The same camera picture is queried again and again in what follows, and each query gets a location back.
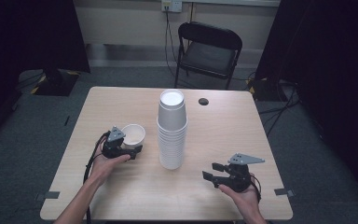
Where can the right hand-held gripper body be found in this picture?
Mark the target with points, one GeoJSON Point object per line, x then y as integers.
{"type": "Point", "coordinates": [240, 174]}

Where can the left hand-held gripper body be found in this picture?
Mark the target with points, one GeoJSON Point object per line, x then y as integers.
{"type": "Point", "coordinates": [115, 140]}

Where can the single white paper cup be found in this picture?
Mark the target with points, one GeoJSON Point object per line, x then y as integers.
{"type": "Point", "coordinates": [134, 135]}

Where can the stack of white paper cups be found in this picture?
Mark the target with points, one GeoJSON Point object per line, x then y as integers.
{"type": "Point", "coordinates": [171, 140]}

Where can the person's right hand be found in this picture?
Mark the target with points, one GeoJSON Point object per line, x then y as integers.
{"type": "Point", "coordinates": [245, 199]}

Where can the person's left hand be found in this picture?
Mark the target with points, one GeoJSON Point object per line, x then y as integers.
{"type": "Point", "coordinates": [105, 166]}

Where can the grey tape strip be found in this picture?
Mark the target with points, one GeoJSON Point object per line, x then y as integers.
{"type": "Point", "coordinates": [48, 195]}
{"type": "Point", "coordinates": [284, 192]}

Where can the black stand base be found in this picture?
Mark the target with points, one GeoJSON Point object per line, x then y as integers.
{"type": "Point", "coordinates": [267, 90]}
{"type": "Point", "coordinates": [56, 82]}

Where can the black folding chair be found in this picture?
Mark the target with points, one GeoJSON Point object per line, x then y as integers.
{"type": "Point", "coordinates": [208, 56]}

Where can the black curtain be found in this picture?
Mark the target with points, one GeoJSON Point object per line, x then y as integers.
{"type": "Point", "coordinates": [329, 62]}
{"type": "Point", "coordinates": [18, 34]}

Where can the white wall socket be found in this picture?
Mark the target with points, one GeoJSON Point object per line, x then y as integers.
{"type": "Point", "coordinates": [171, 5]}

